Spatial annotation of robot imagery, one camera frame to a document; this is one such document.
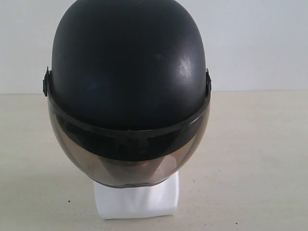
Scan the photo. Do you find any white mannequin head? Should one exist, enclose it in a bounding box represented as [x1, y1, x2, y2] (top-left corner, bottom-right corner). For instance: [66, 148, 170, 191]
[94, 172, 180, 219]

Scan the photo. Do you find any black helmet with tinted visor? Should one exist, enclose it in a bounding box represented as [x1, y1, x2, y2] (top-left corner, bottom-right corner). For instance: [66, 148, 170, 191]
[43, 0, 211, 188]

